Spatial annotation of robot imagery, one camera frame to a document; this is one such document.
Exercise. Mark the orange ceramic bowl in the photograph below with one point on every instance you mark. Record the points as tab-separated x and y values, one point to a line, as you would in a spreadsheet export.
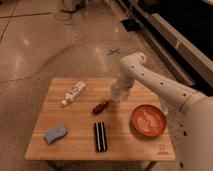
148	120

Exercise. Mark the black white striped box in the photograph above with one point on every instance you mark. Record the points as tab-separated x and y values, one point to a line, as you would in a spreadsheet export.
100	137

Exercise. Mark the white plastic bottle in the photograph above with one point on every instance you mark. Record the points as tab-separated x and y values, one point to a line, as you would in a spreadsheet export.
73	93

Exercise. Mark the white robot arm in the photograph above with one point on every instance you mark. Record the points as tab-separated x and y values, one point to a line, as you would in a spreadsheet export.
197	108

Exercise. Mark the wooden table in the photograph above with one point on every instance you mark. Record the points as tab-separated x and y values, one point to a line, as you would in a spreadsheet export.
123	142

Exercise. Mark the blue sponge cloth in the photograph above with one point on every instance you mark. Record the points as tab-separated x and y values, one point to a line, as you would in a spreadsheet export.
54	134

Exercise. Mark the black floor plate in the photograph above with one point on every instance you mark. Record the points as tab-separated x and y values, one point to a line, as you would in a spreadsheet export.
130	25

